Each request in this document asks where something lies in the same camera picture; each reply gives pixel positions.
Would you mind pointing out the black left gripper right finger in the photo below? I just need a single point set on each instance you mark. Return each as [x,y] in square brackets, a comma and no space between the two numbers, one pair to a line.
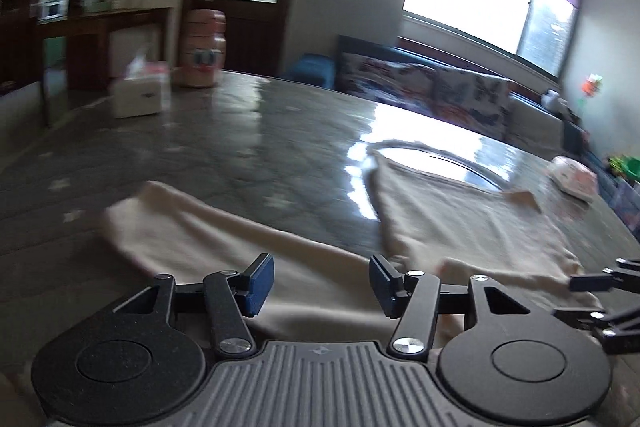
[412,298]

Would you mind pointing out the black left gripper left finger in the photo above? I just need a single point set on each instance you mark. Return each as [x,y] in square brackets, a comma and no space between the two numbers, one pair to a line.
[231,297]

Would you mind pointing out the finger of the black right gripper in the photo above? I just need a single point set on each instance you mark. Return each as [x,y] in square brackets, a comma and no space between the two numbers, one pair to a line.
[614,325]
[624,276]

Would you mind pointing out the cream beige garment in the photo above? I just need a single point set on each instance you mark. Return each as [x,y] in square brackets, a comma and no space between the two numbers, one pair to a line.
[321,289]

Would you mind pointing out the clear storage bin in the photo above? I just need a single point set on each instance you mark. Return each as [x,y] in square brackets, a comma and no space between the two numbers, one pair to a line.
[625,204]

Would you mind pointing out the white pink pouch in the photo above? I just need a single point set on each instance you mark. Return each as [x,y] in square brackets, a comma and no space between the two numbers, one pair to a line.
[572,178]

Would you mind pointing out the green toy bowl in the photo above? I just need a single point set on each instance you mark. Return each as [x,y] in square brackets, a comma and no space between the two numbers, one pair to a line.
[626,167]

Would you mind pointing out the black round induction cooktop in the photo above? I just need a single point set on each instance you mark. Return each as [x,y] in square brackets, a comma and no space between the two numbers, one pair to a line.
[425,159]

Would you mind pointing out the grey quilted star mat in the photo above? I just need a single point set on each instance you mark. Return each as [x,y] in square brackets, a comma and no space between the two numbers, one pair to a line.
[55,267]

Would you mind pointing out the blue sofa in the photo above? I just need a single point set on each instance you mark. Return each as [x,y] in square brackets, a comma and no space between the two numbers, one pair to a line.
[322,71]

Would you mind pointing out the beige cushion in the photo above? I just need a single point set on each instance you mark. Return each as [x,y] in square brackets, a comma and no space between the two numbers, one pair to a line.
[531,127]

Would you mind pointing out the white plush toy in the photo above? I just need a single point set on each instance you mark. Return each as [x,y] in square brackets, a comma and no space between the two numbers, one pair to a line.
[553,102]

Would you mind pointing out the colourful pinwheel toy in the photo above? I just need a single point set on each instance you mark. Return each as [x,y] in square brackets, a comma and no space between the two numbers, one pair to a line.
[591,86]

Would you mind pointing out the butterfly pillow right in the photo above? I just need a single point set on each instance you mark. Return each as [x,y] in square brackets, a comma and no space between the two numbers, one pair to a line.
[473,101]

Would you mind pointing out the butterfly pillow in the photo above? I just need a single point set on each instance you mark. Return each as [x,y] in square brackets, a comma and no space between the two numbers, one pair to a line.
[473,101]
[407,86]

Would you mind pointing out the butterfly pillow left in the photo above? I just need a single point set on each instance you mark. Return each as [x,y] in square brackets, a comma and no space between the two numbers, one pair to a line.
[407,86]

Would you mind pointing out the white pink tissue box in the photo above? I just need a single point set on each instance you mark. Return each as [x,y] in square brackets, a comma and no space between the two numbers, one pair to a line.
[143,91]

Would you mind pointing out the pink cartoon face bottle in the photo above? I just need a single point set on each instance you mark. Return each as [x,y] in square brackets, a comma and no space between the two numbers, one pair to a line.
[203,50]

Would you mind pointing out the dark wooden side table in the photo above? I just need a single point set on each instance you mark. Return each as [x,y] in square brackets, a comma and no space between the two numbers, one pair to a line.
[92,73]

